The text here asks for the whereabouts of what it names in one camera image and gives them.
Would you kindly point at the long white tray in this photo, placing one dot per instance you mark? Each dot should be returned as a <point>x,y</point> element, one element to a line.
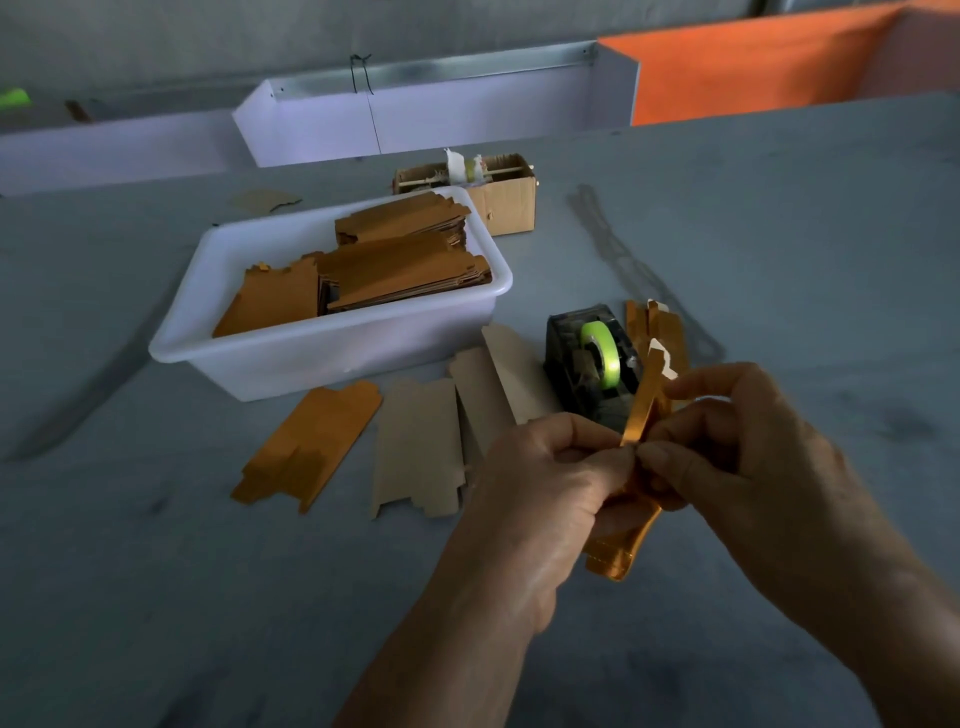
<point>120,158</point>
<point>495,108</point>

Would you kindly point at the person's right forearm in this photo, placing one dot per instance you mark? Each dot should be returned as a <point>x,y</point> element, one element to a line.
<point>908,645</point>

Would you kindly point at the neon green object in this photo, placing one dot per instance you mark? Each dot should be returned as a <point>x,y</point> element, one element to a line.
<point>12,98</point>

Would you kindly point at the pile of beige blanks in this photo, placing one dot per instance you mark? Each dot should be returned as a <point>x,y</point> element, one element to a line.
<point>518,383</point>

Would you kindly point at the gold cartons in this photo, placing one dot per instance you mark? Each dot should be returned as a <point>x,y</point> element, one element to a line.
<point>398,270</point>

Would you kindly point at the person's left hand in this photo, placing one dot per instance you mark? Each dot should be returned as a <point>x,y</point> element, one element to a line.
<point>533,510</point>

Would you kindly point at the gold box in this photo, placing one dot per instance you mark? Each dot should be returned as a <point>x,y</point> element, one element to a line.
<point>645,405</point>
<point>671,323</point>
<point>635,323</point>
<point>308,443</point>

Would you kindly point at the orange tray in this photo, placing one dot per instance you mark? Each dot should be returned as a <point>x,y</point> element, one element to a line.
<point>765,63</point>

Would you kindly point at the green tape roll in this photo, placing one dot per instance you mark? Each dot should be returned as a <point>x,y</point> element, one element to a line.
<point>600,353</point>

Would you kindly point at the white plastic bin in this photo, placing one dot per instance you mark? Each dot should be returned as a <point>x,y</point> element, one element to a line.
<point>323,360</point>

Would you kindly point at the person's left forearm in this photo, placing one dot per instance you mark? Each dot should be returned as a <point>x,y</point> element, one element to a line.
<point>443,660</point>

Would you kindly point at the person's right hand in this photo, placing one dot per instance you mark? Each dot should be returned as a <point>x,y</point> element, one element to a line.
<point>765,480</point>

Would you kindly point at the single beige blank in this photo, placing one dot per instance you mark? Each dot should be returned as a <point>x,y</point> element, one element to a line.
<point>420,443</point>

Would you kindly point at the small cardboard box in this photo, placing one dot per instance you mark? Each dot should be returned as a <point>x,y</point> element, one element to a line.
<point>510,207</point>

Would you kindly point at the black tape dispenser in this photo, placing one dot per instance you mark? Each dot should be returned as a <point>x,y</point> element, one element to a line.
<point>563,368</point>

